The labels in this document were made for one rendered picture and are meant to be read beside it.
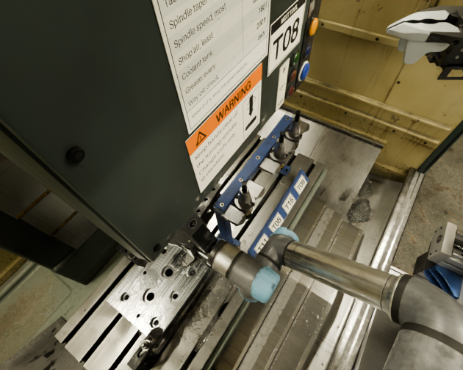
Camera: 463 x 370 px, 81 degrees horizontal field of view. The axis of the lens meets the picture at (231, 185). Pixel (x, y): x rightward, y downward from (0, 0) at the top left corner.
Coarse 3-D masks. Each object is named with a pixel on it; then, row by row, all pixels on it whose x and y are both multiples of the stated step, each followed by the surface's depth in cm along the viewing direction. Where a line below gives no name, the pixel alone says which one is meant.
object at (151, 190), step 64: (0, 0) 11; (64, 0) 13; (128, 0) 16; (0, 64) 12; (64, 64) 15; (128, 64) 18; (0, 128) 14; (64, 128) 16; (128, 128) 21; (256, 128) 44; (64, 192) 20; (128, 192) 24; (192, 192) 35
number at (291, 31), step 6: (300, 12) 37; (294, 18) 36; (300, 18) 38; (288, 24) 35; (294, 24) 37; (300, 24) 39; (288, 30) 36; (294, 30) 38; (288, 36) 37; (294, 36) 39; (282, 42) 36; (288, 42) 38; (294, 42) 40; (282, 48) 37; (288, 48) 39; (282, 54) 38
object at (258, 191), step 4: (248, 180) 89; (248, 184) 88; (252, 184) 88; (256, 184) 88; (248, 188) 88; (252, 188) 88; (256, 188) 87; (260, 188) 87; (264, 188) 88; (252, 192) 87; (256, 192) 87; (260, 192) 86; (264, 192) 87; (256, 196) 86; (260, 196) 86
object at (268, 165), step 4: (264, 160) 93; (268, 160) 93; (272, 160) 93; (260, 164) 92; (264, 164) 92; (268, 164) 92; (272, 164) 92; (276, 164) 92; (280, 164) 92; (260, 168) 92; (264, 168) 91; (268, 168) 91; (272, 168) 91; (276, 168) 91; (280, 168) 91; (268, 172) 91; (272, 172) 90; (276, 172) 90
